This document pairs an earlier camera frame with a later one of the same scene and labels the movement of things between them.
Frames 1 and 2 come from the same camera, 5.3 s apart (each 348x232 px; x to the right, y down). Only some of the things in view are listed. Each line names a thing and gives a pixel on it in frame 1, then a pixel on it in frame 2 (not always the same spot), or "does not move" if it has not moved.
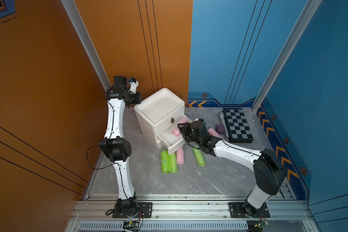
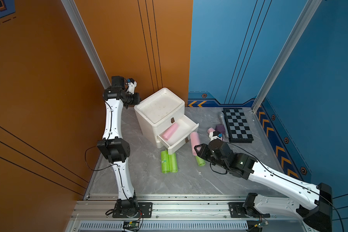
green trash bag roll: x=199 y=155 does not move
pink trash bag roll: x=176 y=131 to x=170 y=131
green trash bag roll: x=165 y=161 does not move
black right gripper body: x=187 y=134 to x=207 y=154
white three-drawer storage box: x=159 y=115 does not move
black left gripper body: x=134 y=99 does not move
